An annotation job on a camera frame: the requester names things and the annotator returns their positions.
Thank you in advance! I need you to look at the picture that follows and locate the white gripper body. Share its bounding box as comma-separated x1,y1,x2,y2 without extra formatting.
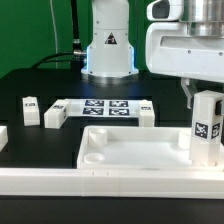
145,22,224,83

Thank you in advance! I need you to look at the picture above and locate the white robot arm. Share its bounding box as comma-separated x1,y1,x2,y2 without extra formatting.
82,0,224,98

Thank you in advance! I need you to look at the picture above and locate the white thin cable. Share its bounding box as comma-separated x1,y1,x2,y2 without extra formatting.
49,0,58,69

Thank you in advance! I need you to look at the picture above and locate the white U-shaped marker base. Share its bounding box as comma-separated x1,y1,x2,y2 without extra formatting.
44,99,155,129

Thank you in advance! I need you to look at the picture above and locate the white L-shaped obstacle fence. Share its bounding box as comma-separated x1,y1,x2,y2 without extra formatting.
0,168,224,199

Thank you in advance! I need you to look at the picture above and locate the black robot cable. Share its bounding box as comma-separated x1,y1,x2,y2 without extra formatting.
31,0,88,69

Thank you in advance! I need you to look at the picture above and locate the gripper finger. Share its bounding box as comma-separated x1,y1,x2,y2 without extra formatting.
215,100,224,116
181,78,197,109

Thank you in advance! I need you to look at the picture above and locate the white desk top tray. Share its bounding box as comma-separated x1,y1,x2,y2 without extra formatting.
77,126,224,172

